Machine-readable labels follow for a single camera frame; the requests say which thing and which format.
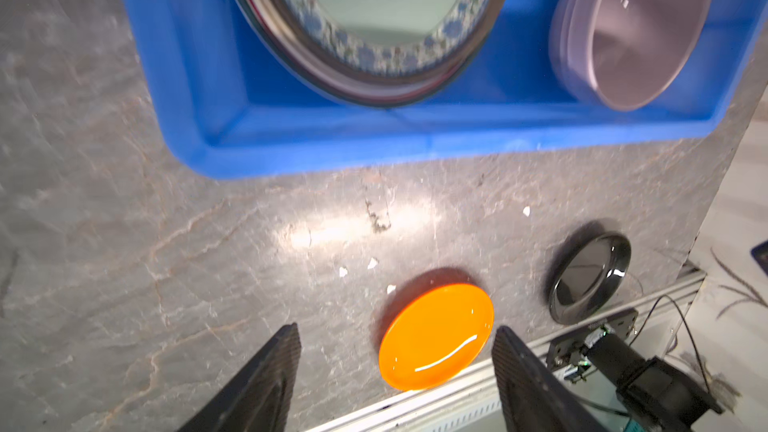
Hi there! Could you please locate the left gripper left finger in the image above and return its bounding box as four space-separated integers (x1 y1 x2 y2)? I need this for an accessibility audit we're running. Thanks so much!
180 323 302 431

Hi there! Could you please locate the blue plastic bin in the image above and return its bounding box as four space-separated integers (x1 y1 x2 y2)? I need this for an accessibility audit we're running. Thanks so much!
123 0 767 179

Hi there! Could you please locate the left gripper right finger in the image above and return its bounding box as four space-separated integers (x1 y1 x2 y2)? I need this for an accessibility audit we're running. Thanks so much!
492 326 605 432

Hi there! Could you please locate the black plate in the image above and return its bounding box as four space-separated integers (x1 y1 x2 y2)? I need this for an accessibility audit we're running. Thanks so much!
547 232 632 325

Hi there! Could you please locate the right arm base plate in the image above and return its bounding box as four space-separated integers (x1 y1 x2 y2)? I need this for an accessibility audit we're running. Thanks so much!
545 308 638 383

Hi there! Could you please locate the cream plate with flower marks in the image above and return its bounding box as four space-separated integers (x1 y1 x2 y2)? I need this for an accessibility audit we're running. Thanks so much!
271 0 505 85

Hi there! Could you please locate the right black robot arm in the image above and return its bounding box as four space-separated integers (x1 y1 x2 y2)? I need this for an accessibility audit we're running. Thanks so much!
581 334 724 432

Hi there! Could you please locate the purple ceramic bowl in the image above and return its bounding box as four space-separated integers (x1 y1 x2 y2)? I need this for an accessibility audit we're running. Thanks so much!
549 0 712 112

